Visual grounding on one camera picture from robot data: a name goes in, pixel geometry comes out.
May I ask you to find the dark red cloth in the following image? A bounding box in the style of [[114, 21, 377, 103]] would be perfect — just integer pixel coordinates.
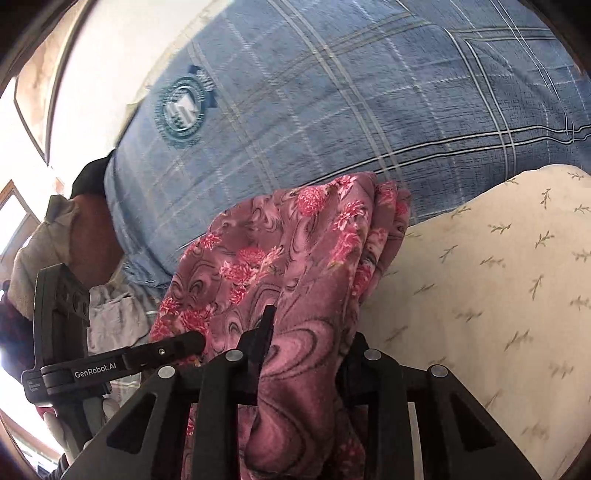
[[0, 281, 37, 370]]

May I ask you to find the beige towel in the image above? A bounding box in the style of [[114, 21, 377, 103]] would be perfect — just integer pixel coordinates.
[[8, 195, 79, 320]]

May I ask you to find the black cloth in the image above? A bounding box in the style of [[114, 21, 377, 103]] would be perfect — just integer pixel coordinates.
[[71, 154, 115, 200]]

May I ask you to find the cream leaf-print bed sheet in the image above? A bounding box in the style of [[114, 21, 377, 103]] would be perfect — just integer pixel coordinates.
[[359, 164, 591, 480]]

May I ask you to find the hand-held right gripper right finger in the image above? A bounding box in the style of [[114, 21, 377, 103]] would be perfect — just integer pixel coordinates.
[[338, 332, 542, 480]]

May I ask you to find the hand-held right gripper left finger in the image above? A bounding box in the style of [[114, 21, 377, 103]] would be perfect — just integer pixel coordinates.
[[60, 305, 277, 480]]

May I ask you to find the grey white cloth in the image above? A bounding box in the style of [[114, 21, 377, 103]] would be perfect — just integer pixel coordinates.
[[87, 281, 163, 400]]

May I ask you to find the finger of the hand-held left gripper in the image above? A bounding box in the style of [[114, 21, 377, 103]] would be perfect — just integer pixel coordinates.
[[121, 330, 206, 372]]

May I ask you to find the person's left hand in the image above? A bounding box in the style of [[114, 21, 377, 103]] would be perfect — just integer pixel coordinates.
[[42, 396, 122, 467]]

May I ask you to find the brown cloth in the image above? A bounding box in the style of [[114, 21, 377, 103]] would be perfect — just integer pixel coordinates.
[[68, 193, 125, 283]]

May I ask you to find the pink floral garment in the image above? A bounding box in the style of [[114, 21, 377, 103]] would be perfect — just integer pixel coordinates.
[[150, 172, 413, 480]]

